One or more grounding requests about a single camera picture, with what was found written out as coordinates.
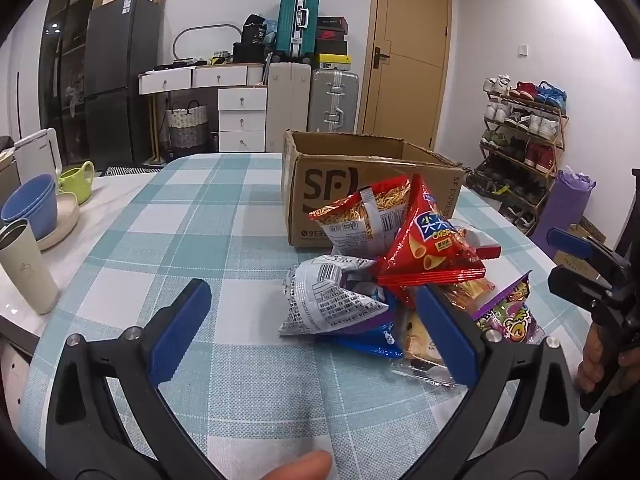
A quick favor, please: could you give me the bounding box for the white desk with drawers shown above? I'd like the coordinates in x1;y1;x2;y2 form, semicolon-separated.
138;62;266;166

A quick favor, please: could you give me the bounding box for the brown cardboard box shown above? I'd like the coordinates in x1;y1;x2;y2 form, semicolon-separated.
281;129;468;248

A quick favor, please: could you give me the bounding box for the dark grey refrigerator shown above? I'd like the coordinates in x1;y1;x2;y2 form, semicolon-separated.
82;0;161;163

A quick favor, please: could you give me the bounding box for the beige tumbler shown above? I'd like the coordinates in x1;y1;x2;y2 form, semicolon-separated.
0;219;60;315

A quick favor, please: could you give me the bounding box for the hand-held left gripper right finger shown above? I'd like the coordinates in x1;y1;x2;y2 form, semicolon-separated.
400;282;583;480

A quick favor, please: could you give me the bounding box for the curved metal frame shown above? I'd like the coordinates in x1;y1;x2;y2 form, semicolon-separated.
172;22;244;61

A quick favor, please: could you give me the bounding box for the white noodle snack bag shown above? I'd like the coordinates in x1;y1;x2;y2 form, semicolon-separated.
277;255;396;337

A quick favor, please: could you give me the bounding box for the black bag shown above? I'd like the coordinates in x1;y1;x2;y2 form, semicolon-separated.
241;14;271;45

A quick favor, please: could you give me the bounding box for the person's right hand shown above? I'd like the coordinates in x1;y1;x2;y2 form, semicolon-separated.
575;322;640;396

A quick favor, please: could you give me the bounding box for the person's left hand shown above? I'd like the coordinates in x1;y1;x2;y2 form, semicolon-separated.
262;451;333;480

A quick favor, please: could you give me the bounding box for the yellow black shoe box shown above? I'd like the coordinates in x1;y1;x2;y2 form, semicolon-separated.
317;53;351;72

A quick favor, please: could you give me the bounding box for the open cardboard carton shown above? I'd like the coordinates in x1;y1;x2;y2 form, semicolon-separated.
560;217;608;281

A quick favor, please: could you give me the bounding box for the dark glass cabinet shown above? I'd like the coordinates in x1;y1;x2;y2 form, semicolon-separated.
40;0;106;136

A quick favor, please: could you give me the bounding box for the white electric kettle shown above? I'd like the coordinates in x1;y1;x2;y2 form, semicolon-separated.
12;128;63;186

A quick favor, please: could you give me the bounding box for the group of assorted sneakers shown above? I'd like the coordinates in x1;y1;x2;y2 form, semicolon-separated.
472;76;568;231

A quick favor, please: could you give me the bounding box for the patterned rug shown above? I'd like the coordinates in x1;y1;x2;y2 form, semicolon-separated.
97;157;166;176

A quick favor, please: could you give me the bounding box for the blue snack packet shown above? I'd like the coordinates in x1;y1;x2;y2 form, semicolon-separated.
315;310;405;359

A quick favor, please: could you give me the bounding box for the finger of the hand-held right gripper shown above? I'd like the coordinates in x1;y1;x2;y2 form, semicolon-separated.
547;266;618;313
546;227;633;281

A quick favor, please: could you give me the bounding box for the woven laundry basket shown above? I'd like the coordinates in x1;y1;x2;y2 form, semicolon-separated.
166;101;209;148

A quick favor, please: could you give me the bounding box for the purple candy bag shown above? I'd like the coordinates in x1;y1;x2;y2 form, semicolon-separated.
472;270;546;346

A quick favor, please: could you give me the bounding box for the green mug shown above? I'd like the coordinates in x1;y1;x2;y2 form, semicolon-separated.
57;161;96;206

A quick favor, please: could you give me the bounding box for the clear bread packet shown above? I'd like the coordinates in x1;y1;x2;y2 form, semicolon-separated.
390;305;471;388

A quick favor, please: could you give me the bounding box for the silver suitcase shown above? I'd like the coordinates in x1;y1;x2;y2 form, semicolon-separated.
307;69;360;133

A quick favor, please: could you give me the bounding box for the red chips bag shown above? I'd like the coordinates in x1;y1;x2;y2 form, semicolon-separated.
376;174;487;306

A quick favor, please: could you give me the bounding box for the teal suitcase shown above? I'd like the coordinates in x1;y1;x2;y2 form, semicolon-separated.
276;0;321;63

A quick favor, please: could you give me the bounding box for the beige bowl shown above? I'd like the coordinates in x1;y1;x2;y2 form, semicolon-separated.
35;192;81;252

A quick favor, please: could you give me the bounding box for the red noodle snack bag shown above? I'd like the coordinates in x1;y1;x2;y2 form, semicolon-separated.
308;176;413;256

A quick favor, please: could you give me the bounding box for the stack of blue bowls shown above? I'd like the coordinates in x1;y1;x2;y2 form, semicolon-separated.
0;174;58;238

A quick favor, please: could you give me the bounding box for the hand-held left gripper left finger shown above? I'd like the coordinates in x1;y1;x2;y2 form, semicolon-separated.
45;277;221;480

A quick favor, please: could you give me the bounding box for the red cookie packet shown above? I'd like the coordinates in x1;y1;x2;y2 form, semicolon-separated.
452;220;502;261

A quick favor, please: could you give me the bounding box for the beige suitcase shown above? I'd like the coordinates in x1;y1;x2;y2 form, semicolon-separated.
265;61;312;153

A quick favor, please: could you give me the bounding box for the wooden door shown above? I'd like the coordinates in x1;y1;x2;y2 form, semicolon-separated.
356;0;453;153

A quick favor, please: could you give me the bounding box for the wooden shoe rack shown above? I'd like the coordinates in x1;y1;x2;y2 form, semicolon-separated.
470;76;571;233

